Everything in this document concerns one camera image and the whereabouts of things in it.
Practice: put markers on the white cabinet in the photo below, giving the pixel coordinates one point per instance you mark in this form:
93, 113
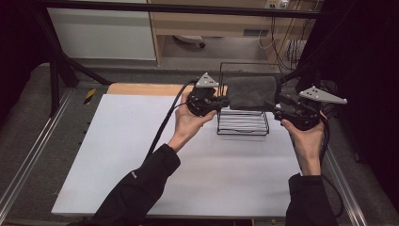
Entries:
100, 33

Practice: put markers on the person's right hand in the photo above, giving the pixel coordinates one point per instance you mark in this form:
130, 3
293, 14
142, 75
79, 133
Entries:
307, 144

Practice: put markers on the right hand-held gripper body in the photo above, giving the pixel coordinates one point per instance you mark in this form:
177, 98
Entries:
306, 114

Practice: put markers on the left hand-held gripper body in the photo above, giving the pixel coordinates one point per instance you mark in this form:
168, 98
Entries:
202, 100

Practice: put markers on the dark grey cloth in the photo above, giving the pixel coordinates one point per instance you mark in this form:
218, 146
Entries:
251, 93

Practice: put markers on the aluminium rail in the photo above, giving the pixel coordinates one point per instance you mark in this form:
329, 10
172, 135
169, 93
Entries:
345, 188
34, 147

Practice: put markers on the white chair base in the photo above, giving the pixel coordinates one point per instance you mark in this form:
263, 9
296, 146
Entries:
189, 39

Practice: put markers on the wooden desk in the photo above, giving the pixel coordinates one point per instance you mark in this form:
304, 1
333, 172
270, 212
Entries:
216, 26

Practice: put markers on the black metal stand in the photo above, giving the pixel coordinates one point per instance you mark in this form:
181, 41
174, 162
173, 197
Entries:
309, 78
56, 75

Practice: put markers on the black metal frame bar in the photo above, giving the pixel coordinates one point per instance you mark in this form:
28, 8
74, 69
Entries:
175, 8

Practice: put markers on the white power strip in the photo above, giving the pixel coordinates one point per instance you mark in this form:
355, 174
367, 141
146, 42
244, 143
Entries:
276, 3

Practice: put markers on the person's left hand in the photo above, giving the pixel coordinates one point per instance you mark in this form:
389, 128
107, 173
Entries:
188, 125

